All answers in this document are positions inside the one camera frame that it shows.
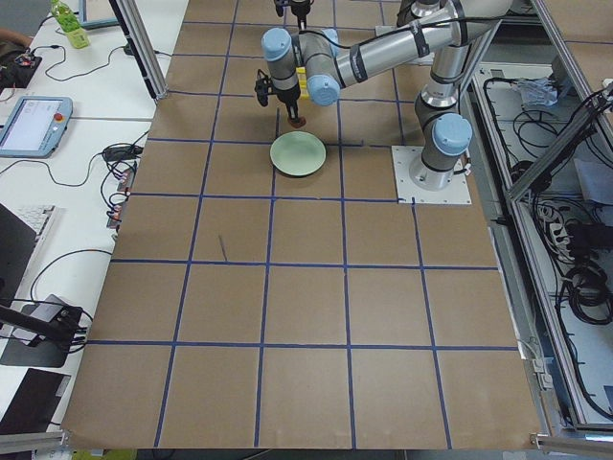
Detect black camera stand base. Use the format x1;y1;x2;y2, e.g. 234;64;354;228
1;295;85;369

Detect brown bun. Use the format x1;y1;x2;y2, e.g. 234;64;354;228
292;117;307;128

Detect yellow top steamer layer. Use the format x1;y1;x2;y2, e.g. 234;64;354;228
296;67;307;87

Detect green drink bottle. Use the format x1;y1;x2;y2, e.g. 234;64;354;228
51;0;90;49

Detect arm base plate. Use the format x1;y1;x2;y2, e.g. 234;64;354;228
391;146;472;206

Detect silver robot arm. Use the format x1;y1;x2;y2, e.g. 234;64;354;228
255;0;511;192

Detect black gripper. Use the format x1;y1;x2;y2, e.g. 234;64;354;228
291;0;311;29
277;87;301;127

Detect teach pendant tablet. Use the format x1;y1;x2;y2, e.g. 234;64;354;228
1;96;73;159

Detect white keyboard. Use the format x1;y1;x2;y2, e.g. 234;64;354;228
14;204;58;243

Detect light green bowl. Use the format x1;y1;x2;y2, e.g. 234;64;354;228
270;131;327;177

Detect aluminium frame post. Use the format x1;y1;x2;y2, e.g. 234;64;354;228
109;0;168;102

